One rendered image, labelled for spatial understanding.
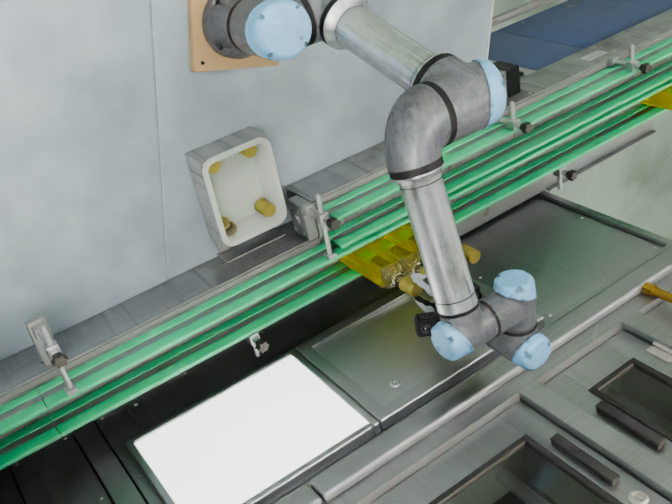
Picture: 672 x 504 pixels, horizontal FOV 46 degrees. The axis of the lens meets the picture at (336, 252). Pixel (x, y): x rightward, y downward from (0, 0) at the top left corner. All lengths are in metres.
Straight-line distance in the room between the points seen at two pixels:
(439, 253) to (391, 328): 0.53
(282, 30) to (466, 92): 0.42
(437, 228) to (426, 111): 0.20
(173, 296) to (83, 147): 0.39
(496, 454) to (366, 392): 0.30
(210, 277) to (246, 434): 0.39
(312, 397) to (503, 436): 0.41
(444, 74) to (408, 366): 0.68
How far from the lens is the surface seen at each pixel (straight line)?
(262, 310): 1.88
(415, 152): 1.33
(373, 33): 1.56
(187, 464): 1.69
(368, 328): 1.90
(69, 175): 1.76
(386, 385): 1.74
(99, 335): 1.81
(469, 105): 1.38
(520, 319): 1.52
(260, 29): 1.59
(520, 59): 2.61
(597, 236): 2.22
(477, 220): 2.26
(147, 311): 1.83
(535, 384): 1.74
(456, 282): 1.41
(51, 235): 1.79
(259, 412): 1.75
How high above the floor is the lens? 2.37
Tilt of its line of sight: 49 degrees down
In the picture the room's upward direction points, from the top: 122 degrees clockwise
